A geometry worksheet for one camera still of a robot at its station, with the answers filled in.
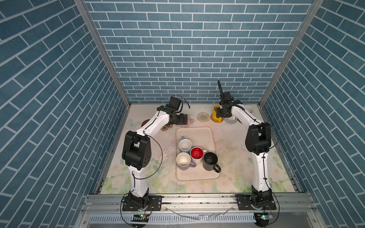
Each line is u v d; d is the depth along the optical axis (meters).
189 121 1.09
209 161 0.85
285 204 0.76
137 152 0.51
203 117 1.12
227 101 0.81
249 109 1.06
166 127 1.05
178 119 0.84
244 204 0.74
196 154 0.90
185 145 0.89
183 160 0.88
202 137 1.00
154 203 0.74
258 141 0.60
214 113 0.98
